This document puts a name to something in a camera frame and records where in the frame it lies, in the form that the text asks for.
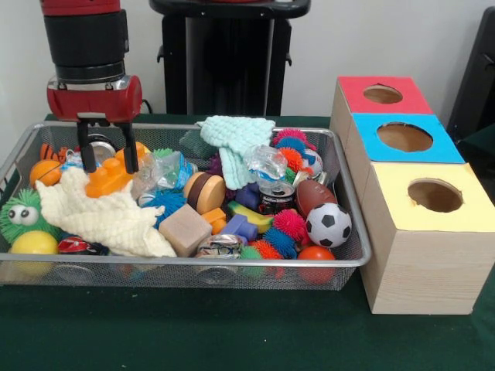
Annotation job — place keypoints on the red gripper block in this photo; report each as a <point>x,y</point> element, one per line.
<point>93,102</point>

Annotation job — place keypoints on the orange toy brick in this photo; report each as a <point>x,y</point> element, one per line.
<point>108,178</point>

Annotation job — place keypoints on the blue-label plastic bottle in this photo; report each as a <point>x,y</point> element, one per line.
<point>166,174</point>

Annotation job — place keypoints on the cream knitted cloth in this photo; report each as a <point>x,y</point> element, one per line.
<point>104,220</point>

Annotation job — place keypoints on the mint green cloth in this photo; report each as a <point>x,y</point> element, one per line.
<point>236,135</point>

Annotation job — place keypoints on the clear plastic bottle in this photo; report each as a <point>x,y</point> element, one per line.
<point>267,162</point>

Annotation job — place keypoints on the black drink can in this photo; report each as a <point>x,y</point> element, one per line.
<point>275,201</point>

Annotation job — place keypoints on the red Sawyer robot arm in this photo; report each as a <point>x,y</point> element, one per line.
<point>85,42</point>

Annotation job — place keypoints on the shallow mesh bin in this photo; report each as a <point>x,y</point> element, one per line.
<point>232,276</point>

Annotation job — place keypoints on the wooden box with three holes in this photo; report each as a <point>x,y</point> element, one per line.
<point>425,270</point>

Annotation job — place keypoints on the plain wooden block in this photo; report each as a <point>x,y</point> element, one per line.
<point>183,232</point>

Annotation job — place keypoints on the green spiky ball with eyes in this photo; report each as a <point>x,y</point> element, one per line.
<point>27,232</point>

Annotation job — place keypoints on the yellow smiley ball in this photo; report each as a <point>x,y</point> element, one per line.
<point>35,244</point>

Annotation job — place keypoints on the dark green tablecloth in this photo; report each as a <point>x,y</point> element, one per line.
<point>193,336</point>
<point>481,141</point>

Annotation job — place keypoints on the brown toy football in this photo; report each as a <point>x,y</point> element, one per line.
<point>315,197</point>

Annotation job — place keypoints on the black and white soccer ball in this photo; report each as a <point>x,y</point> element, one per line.
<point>328,225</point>

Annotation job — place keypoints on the black upright bar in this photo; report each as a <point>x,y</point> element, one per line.
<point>475,77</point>

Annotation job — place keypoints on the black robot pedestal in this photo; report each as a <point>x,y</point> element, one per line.
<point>232,58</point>

